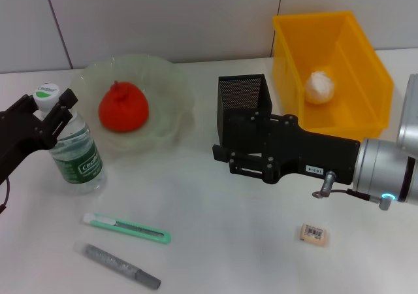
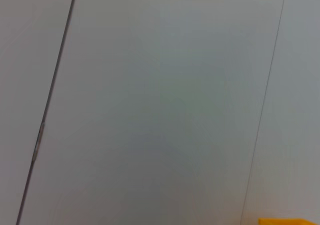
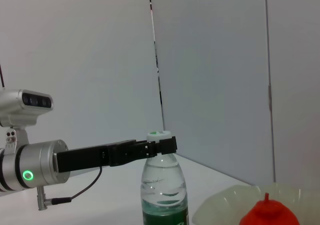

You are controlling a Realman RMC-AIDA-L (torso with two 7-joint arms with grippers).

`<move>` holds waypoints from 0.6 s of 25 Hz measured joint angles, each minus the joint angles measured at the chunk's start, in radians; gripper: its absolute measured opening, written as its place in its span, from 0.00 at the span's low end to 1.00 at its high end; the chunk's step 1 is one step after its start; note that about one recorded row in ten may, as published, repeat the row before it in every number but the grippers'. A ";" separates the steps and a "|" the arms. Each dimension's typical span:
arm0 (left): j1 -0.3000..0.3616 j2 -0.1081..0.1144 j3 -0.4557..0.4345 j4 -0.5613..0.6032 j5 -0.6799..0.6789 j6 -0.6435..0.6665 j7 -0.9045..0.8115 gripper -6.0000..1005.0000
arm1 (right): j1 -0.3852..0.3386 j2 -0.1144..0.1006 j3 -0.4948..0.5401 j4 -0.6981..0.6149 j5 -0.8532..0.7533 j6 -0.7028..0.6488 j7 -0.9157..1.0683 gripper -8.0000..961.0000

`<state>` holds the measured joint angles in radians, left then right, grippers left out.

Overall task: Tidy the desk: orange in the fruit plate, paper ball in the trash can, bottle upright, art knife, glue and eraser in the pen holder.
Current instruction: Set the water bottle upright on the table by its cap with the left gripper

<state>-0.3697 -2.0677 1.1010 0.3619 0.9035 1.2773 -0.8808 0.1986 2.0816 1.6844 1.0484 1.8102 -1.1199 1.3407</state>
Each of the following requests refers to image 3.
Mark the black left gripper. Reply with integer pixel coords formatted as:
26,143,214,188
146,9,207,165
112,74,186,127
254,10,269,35
55,139,138,174

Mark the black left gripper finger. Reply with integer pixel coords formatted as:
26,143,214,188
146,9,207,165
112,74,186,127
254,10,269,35
134,135,178,160

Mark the clear green-label water bottle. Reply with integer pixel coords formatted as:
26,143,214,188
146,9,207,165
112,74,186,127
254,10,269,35
140,130,189,225

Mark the pale green glass fruit plate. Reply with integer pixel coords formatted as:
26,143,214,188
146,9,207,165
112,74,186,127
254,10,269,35
191,182,320,225

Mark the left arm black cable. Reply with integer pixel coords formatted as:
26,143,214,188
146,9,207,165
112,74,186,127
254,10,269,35
36,166,103,211

